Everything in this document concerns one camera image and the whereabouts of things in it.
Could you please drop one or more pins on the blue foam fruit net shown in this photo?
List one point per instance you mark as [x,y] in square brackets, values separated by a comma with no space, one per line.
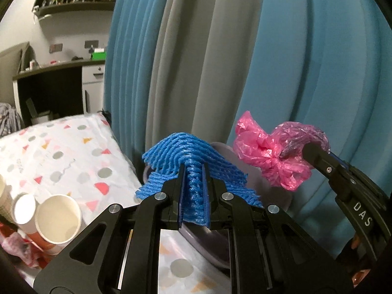
[165,159]

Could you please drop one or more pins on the blue and grey curtain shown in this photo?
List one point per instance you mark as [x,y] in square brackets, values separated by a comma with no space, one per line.
[197,65]

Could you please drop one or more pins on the grey striped duvet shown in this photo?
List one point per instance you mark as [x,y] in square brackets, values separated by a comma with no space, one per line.
[10,120]

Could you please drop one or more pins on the purple plastic trash bin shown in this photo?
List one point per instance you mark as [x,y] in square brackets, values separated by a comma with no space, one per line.
[212,242]

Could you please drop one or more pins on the grey upholstered headboard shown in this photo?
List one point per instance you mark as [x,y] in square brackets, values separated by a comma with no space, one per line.
[12,61]

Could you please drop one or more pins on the pink plastic bag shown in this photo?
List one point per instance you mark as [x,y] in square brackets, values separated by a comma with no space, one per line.
[278,154]

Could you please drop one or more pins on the red white plastic bag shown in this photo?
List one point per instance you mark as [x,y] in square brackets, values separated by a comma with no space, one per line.
[23,249]

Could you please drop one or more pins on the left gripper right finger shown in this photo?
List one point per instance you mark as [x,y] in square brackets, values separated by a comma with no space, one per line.
[214,201]

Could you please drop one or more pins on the dark wooden desk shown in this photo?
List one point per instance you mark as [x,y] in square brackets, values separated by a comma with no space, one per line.
[56,88]

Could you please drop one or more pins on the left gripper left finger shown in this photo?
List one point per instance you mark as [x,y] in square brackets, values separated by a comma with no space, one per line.
[172,215]

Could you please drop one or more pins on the white paper cup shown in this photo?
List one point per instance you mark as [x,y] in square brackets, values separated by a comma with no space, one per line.
[23,211]

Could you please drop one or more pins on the orange paper cup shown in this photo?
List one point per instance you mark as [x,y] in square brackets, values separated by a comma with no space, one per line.
[58,221]

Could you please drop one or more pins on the white drawer cabinet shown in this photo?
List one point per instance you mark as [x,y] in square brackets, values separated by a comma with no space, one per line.
[93,88]

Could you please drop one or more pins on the green box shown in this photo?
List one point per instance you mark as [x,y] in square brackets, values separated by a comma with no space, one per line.
[98,54]

